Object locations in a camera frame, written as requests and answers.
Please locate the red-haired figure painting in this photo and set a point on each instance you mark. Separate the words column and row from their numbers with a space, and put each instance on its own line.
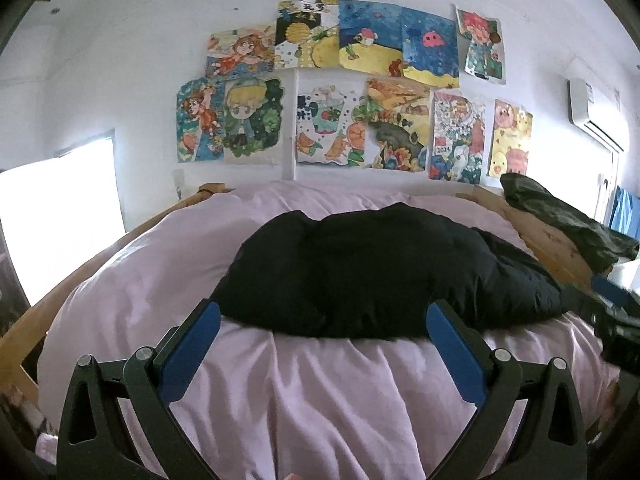
column 482, row 45

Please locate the black puffer jacket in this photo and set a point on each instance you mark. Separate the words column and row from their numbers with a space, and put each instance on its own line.
column 360, row 270

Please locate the white wall outlet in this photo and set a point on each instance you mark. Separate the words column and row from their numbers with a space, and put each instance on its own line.
column 178, row 185

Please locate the colourful wall posters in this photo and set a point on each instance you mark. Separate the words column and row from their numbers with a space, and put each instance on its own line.
column 397, row 125

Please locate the yellow pigs and chicks painting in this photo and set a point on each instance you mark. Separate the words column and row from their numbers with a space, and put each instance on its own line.
column 510, row 140

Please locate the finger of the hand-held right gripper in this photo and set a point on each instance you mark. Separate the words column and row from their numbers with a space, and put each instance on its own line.
column 612, row 291

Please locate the bright window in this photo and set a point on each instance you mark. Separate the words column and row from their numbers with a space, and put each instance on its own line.
column 60, row 220

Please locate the blue pink ghost painting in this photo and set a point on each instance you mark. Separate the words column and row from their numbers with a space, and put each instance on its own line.
column 430, row 45

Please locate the drink cup and oranges painting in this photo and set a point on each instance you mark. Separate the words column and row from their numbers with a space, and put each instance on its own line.
column 327, row 125

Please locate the blond figure green painting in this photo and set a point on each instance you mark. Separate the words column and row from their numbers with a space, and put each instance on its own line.
column 252, row 120

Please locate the underwater orange-haired girl painting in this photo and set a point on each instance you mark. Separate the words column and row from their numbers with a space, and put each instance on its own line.
column 200, row 122

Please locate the wooden bed frame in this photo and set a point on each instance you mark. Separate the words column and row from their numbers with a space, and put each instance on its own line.
column 545, row 240

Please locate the colourful calendar painting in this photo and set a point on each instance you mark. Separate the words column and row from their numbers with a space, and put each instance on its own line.
column 457, row 135

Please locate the blue sky bird painting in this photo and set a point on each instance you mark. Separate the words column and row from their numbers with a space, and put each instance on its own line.
column 370, row 35

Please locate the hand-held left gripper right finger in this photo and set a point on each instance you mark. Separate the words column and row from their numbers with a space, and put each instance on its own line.
column 452, row 352

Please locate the yellow lantern painting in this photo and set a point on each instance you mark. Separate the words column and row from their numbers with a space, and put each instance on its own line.
column 305, row 35

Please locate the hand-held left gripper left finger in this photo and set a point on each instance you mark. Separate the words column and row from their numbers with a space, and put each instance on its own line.
column 192, row 350

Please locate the blue cloth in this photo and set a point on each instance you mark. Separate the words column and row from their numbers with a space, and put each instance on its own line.
column 625, row 210

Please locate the white air conditioner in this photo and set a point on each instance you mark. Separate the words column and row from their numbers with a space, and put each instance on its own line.
column 595, row 110

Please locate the dark green jacket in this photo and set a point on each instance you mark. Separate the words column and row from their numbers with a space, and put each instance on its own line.
column 555, row 215

